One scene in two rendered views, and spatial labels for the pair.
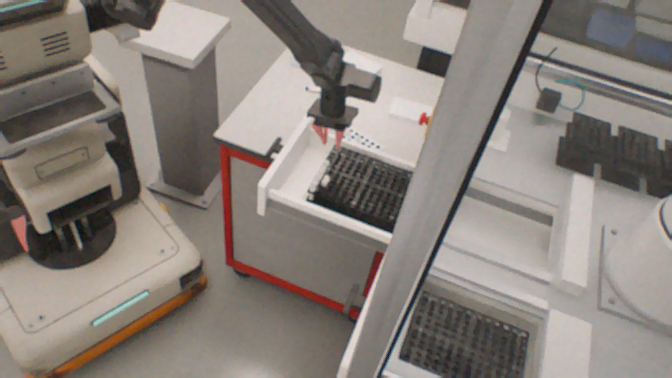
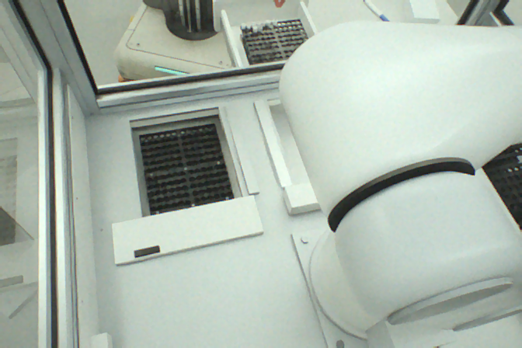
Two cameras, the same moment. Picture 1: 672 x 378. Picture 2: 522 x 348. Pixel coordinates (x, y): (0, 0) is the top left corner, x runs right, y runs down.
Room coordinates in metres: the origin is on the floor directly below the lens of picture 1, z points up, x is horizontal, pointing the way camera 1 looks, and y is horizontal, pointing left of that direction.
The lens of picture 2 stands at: (0.37, -0.78, 1.69)
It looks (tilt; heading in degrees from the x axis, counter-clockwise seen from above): 59 degrees down; 54
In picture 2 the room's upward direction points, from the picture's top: 8 degrees clockwise
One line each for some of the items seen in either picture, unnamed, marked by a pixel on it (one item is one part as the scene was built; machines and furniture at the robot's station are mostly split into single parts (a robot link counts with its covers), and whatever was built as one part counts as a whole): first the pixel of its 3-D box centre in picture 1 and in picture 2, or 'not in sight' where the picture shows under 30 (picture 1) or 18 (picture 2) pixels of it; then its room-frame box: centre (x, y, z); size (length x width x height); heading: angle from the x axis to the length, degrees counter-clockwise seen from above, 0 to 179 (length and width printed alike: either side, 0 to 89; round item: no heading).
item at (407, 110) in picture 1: (410, 111); not in sight; (1.35, -0.19, 0.77); 0.13 x 0.09 x 0.02; 82
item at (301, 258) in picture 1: (331, 186); not in sight; (1.33, 0.01, 0.38); 0.62 x 0.58 x 0.76; 166
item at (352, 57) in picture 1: (358, 70); not in sight; (1.49, -0.01, 0.79); 0.13 x 0.09 x 0.05; 62
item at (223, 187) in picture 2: not in sight; (186, 175); (0.50, -0.30, 0.87); 0.22 x 0.18 x 0.06; 76
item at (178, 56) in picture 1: (185, 111); not in sight; (1.58, 0.64, 0.38); 0.30 x 0.30 x 0.76; 79
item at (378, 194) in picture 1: (362, 190); not in sight; (0.88, -0.07, 0.87); 0.22 x 0.18 x 0.06; 76
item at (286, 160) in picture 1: (287, 161); not in sight; (0.93, 0.13, 0.87); 0.29 x 0.02 x 0.11; 166
